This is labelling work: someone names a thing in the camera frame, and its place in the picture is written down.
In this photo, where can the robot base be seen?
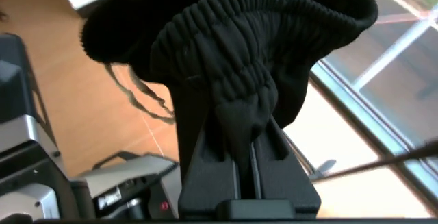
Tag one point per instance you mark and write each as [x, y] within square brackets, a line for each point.
[31, 169]

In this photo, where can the black clothes rack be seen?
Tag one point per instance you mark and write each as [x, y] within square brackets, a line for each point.
[376, 164]

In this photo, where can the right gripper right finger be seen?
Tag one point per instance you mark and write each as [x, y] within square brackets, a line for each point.
[287, 183]

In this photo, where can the black shorts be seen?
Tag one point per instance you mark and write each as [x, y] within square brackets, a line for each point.
[239, 46]

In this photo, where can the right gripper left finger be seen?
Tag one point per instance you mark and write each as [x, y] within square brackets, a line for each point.
[205, 183]

